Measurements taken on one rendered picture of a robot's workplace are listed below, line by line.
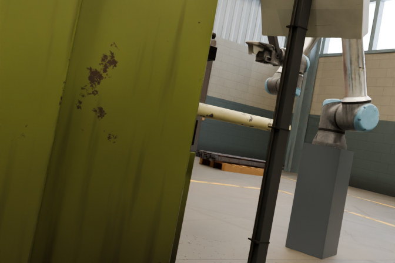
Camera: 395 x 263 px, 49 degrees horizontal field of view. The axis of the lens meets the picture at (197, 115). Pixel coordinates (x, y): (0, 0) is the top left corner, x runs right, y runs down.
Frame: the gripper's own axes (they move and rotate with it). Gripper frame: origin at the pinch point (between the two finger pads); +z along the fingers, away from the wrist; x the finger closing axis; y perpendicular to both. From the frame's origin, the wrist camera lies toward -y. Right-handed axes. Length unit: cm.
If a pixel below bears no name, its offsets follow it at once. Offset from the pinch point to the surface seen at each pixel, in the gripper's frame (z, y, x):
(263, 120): 16, 37, -39
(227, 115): 32, 38, -39
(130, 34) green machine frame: 74, 22, -44
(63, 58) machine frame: 93, 34, -54
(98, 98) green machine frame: 79, 41, -44
